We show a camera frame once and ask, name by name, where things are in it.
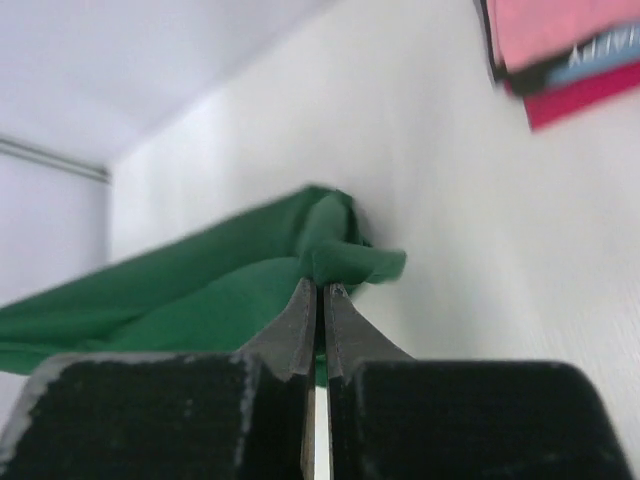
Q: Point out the black printed folded t shirt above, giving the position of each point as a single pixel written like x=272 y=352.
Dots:
x=615 y=46

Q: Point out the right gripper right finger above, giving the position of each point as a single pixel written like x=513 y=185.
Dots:
x=392 y=416

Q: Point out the green t shirt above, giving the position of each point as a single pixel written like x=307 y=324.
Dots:
x=211 y=291

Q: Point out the red folded t shirt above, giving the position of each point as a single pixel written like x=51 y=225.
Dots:
x=546 y=104

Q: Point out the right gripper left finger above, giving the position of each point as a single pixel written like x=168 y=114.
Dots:
x=248 y=414

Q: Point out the pink folded t shirt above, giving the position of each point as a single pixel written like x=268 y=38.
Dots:
x=524 y=32

